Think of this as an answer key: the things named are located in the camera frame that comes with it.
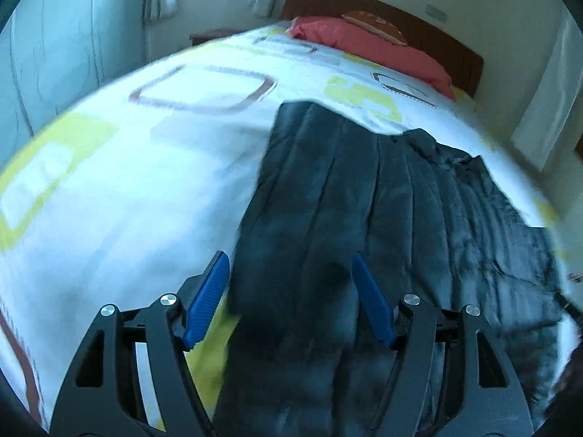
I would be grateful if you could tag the dark wooden nightstand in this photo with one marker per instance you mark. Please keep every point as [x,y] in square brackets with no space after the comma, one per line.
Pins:
[209,36]

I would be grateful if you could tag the brown wooden headboard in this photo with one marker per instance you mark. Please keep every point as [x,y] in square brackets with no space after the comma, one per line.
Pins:
[439,38]

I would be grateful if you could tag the dark quilted puffer jacket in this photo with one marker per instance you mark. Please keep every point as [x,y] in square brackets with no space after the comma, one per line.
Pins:
[341,191]

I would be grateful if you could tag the white wardrobe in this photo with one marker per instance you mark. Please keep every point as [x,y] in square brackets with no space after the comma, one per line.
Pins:
[59,41]

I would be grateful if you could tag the brown patterned pillow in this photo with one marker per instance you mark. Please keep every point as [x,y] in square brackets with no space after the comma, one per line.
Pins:
[378,22]

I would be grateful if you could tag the red pillow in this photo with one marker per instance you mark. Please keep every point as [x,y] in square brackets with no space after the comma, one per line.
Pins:
[364,43]

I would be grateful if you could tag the white wall outlet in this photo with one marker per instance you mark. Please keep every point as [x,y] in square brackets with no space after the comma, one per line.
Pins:
[437,12]

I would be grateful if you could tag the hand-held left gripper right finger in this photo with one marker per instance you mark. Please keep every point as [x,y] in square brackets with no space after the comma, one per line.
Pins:
[371,296]

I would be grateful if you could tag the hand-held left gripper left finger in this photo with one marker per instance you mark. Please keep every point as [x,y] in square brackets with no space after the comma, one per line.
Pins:
[207,296]

